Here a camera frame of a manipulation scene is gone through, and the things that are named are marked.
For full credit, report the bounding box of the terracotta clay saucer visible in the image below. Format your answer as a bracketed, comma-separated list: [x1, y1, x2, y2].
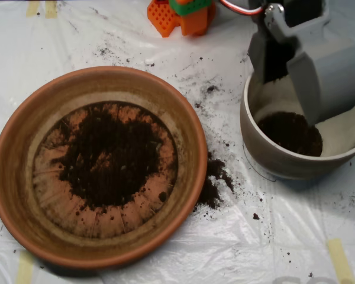
[0, 66, 209, 270]

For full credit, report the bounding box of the dark soil pile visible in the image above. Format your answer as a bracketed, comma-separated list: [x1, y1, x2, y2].
[56, 105, 168, 210]

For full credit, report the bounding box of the beige masking tape strip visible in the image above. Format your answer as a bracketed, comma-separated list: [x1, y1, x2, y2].
[326, 238, 355, 284]
[44, 0, 59, 19]
[15, 250, 36, 284]
[25, 0, 41, 17]

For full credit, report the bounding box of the white ceramic pot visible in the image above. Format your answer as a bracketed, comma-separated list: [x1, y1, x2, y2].
[240, 66, 355, 180]

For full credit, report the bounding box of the white plastic cover sheet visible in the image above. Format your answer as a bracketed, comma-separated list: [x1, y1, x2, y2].
[0, 0, 355, 284]

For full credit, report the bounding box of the spilled dark soil heap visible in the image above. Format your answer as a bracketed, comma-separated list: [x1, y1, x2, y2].
[192, 151, 236, 214]

